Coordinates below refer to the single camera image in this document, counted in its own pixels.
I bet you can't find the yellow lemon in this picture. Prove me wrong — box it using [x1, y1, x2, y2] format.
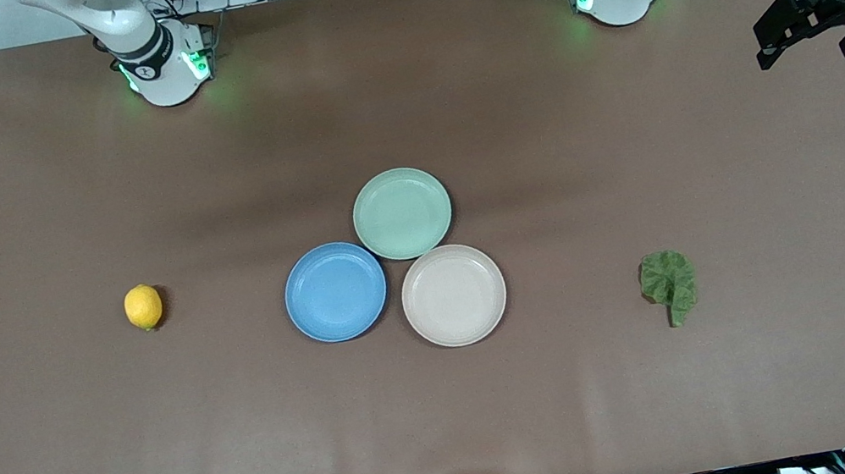
[121, 281, 168, 335]

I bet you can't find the green round plate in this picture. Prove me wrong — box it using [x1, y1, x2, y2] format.
[345, 161, 460, 267]

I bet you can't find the blue round plate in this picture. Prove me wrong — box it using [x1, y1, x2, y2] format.
[277, 234, 396, 350]

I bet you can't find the green lettuce leaf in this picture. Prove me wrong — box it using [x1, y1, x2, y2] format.
[635, 246, 704, 333]

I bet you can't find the beige round plate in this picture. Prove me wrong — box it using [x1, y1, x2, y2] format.
[394, 236, 516, 356]

